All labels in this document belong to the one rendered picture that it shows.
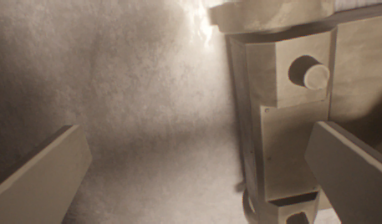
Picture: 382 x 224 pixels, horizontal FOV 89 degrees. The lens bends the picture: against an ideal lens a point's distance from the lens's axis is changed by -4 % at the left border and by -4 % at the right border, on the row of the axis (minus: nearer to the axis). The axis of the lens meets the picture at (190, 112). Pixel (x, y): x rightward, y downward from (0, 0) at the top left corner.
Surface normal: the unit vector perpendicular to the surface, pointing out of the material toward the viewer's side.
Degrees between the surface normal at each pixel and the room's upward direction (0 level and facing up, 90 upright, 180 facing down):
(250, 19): 37
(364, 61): 0
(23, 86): 0
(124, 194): 0
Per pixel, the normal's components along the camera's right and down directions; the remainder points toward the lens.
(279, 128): 0.04, 0.44
